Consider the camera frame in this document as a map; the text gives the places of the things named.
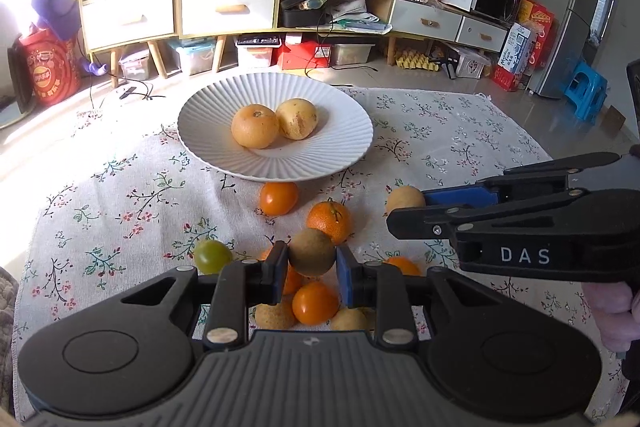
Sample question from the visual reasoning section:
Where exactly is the black case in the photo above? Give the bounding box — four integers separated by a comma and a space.
280, 0, 333, 29

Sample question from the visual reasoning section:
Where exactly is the low wooden tv cabinet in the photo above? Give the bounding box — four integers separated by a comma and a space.
277, 0, 512, 69

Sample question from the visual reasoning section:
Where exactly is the floral tablecloth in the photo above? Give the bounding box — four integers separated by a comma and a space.
12, 84, 631, 423

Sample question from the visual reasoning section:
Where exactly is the white ribbed plate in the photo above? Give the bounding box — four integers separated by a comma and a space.
176, 73, 375, 182

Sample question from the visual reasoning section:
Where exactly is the tan round pear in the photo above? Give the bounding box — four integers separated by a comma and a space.
330, 307, 370, 332
254, 299, 297, 330
385, 186, 427, 215

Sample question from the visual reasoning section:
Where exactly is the orange tomato upper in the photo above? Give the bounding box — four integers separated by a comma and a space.
258, 181, 300, 216

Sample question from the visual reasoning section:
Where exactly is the cardboard piece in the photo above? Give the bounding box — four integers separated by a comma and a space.
600, 104, 627, 135

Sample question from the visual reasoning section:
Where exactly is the blue and white carton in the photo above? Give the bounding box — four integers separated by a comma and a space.
492, 23, 538, 92

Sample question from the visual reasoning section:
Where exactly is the black hanging cable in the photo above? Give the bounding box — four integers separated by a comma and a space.
305, 0, 381, 80

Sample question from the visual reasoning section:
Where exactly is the black floor cable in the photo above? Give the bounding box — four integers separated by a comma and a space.
89, 74, 167, 110

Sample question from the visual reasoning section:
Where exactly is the pile of folded papers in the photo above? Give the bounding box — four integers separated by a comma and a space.
327, 0, 393, 33

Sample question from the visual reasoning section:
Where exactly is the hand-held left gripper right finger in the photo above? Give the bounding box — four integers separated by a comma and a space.
336, 246, 501, 351

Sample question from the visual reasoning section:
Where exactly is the large yellow orange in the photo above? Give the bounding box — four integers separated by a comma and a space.
231, 104, 280, 150

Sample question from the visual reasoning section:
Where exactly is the blue plastic stool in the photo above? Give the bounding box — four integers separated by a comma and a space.
562, 60, 608, 124

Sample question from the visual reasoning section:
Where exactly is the silver refrigerator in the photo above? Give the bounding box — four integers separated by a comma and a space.
520, 0, 626, 100

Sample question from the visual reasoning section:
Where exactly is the person's right hand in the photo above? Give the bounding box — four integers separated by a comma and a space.
581, 281, 632, 354

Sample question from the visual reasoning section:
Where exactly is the green lime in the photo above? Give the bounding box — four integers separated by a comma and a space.
194, 239, 234, 275

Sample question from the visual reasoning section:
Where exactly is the yellow speckled pear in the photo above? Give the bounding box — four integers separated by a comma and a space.
276, 98, 319, 141

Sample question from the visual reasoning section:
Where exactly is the red printed bag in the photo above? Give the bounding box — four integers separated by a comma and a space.
17, 24, 82, 108

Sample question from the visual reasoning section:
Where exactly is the red gift box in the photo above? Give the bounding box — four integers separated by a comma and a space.
517, 0, 556, 70

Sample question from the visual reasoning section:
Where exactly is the red storage box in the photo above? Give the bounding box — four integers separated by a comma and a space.
277, 42, 333, 70

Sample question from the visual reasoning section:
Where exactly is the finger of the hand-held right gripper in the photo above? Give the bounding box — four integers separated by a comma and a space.
386, 190, 591, 242
422, 152, 622, 208

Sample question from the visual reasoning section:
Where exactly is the yellow egg carton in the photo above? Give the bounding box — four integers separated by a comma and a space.
395, 48, 438, 71

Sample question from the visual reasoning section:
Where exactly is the brown kiwi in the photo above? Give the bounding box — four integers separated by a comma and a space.
287, 228, 337, 278

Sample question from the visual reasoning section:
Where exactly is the rough-skinned mandarin orange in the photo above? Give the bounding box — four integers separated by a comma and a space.
306, 200, 353, 245

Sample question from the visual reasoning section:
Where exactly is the clear plastic storage box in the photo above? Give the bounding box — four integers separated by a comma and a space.
119, 47, 153, 81
330, 43, 376, 67
172, 40, 217, 76
235, 34, 281, 69

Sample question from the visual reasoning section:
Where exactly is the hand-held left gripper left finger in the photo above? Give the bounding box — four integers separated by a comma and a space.
120, 241, 290, 351

